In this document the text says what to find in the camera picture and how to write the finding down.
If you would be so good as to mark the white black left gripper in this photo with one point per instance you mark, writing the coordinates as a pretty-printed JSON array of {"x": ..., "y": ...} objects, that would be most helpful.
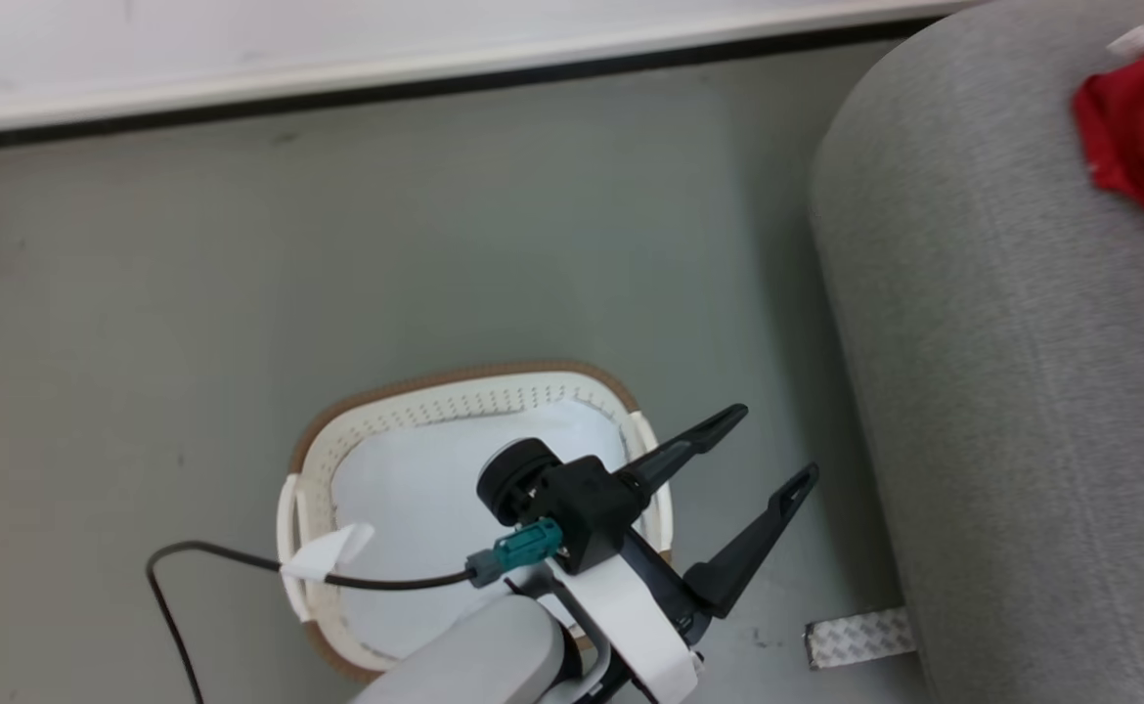
[{"x": 631, "y": 616}]

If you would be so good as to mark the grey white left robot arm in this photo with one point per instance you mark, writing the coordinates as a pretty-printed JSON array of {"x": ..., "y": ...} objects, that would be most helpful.
[{"x": 474, "y": 657}]

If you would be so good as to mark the grey fabric sofa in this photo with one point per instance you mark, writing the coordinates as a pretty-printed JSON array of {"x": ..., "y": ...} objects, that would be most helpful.
[{"x": 1022, "y": 342}]

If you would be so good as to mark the white plastic laundry basket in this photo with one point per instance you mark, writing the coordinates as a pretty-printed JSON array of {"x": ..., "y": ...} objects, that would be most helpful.
[{"x": 455, "y": 391}]

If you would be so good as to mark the white baseboard strip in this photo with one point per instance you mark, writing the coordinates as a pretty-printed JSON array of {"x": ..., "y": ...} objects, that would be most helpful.
[{"x": 337, "y": 73}]

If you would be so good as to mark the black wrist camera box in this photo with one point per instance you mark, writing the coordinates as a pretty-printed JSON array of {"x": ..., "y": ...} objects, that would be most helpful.
[{"x": 582, "y": 508}]

